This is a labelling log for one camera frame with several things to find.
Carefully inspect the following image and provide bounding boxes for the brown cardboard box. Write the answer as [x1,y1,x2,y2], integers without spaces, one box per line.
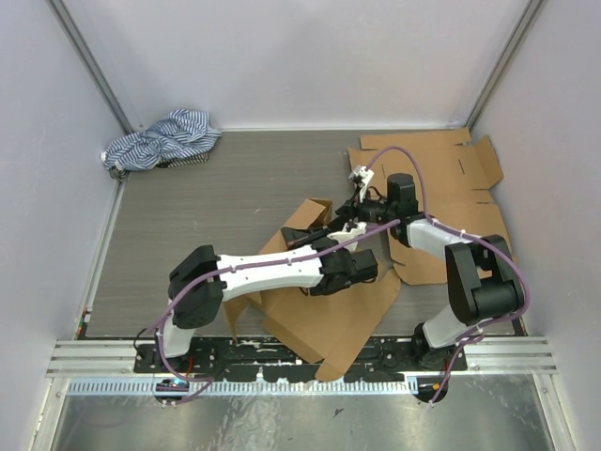
[223,196,403,382]

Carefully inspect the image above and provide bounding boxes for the slotted grey cable duct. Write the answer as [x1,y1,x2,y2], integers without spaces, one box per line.
[67,377,418,397]

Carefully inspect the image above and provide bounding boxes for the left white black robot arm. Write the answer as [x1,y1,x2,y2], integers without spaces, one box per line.
[155,222,378,373]

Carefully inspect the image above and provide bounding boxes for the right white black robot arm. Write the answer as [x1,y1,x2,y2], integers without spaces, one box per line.
[336,166,526,371]

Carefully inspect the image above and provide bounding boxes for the aluminium frame rail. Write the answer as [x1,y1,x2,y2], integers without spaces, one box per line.
[46,338,142,377]

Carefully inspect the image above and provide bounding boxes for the blue striped crumpled cloth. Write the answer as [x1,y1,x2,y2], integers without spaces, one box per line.
[100,109,222,179]

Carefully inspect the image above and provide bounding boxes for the stacked brown cardboard blanks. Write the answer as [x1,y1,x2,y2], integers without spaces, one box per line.
[346,127,518,287]

